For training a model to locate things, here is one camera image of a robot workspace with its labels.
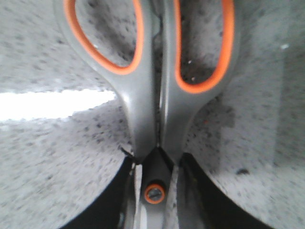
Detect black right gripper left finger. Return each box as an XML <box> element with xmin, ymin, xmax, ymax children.
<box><xmin>62</xmin><ymin>147</ymin><xmax>136</xmax><ymax>229</ymax></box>

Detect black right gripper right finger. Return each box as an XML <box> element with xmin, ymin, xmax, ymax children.
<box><xmin>180</xmin><ymin>153</ymin><xmax>270</xmax><ymax>229</ymax></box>

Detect grey orange scissors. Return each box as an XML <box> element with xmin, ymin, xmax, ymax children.
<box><xmin>53</xmin><ymin>0</ymin><xmax>240</xmax><ymax>229</ymax></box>

